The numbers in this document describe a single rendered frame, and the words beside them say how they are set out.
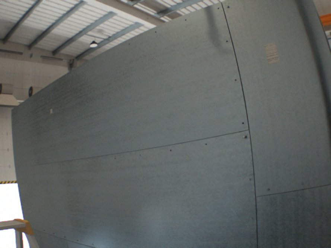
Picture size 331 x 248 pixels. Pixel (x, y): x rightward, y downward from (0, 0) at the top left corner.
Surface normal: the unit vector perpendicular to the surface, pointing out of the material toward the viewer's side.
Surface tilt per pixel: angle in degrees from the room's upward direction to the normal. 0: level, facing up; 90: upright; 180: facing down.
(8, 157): 90
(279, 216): 90
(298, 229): 90
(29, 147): 90
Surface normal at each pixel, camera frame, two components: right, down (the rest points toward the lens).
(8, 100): 0.76, -0.33
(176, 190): -0.60, -0.04
